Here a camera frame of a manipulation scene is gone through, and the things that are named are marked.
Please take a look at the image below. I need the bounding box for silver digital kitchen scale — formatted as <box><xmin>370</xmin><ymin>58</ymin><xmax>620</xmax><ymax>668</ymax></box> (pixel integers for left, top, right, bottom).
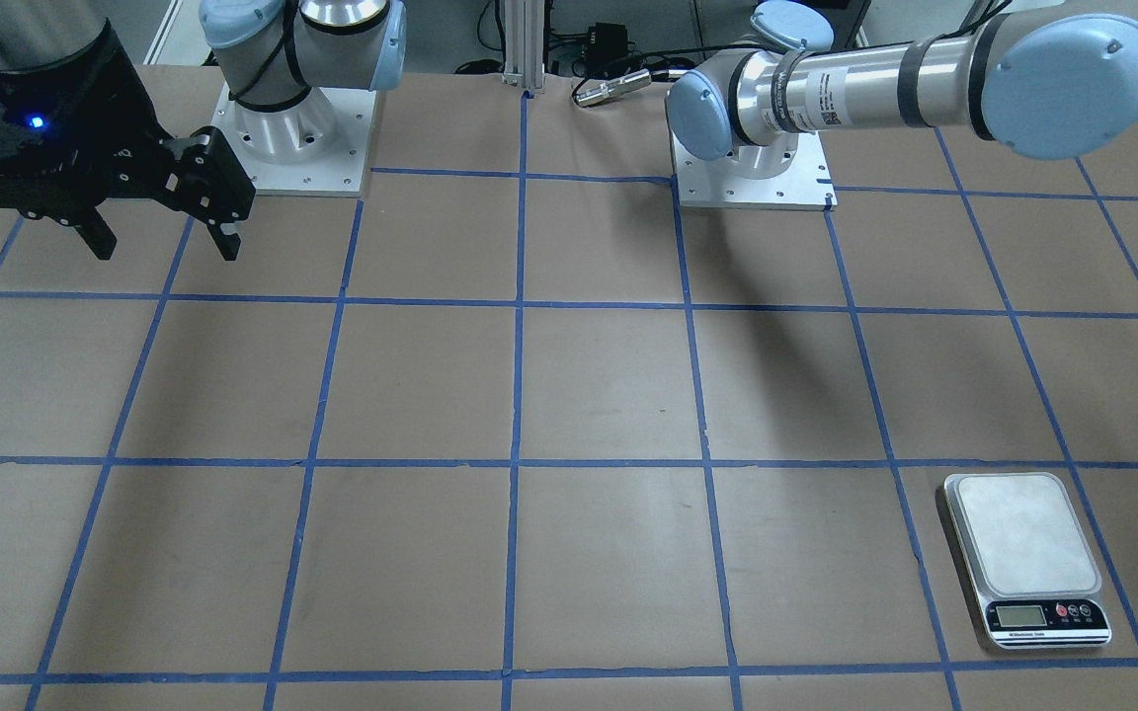
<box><xmin>942</xmin><ymin>471</ymin><xmax>1112</xmax><ymax>651</ymax></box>

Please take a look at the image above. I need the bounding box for aluminium frame post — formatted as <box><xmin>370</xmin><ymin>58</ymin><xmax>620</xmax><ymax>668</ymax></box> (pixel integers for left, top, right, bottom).
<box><xmin>494</xmin><ymin>0</ymin><xmax>547</xmax><ymax>96</ymax></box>

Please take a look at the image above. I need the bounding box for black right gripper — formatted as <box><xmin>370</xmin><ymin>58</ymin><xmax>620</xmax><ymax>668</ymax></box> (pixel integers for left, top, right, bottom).
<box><xmin>0</xmin><ymin>20</ymin><xmax>256</xmax><ymax>262</ymax></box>

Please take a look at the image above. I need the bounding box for silver metal cylinder connector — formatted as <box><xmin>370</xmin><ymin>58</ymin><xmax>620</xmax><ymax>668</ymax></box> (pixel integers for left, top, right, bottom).
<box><xmin>572</xmin><ymin>69</ymin><xmax>652</xmax><ymax>109</ymax></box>

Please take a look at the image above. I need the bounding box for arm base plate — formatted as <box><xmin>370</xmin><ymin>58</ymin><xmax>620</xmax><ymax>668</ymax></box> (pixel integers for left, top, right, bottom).
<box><xmin>670</xmin><ymin>133</ymin><xmax>839</xmax><ymax>210</ymax></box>
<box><xmin>212</xmin><ymin>85</ymin><xmax>384</xmax><ymax>198</ymax></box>

